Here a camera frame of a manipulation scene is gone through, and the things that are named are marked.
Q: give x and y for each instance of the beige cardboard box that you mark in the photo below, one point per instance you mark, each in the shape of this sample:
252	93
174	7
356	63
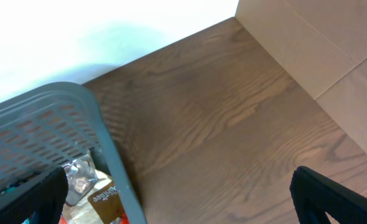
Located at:
322	44

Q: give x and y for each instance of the grey plastic basket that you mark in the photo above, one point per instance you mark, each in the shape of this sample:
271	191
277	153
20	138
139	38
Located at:
55	124

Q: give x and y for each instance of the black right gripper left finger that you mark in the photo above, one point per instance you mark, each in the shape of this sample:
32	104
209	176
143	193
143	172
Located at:
40	200

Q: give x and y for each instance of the brown white snack pouch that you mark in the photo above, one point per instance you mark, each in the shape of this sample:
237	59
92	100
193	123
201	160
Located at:
90	192

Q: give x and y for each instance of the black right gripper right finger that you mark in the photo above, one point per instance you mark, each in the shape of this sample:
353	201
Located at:
316	198

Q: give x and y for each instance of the orange cracker package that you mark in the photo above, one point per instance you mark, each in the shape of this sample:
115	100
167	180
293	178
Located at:
91	220

